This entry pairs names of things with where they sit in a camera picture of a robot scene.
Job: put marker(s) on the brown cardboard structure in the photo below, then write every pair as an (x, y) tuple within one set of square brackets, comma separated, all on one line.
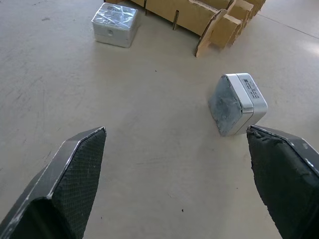
[(211, 20)]

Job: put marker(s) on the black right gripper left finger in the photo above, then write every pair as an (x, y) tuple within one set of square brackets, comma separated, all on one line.
[(62, 184)]

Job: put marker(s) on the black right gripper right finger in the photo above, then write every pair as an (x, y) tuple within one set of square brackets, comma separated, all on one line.
[(281, 179)]

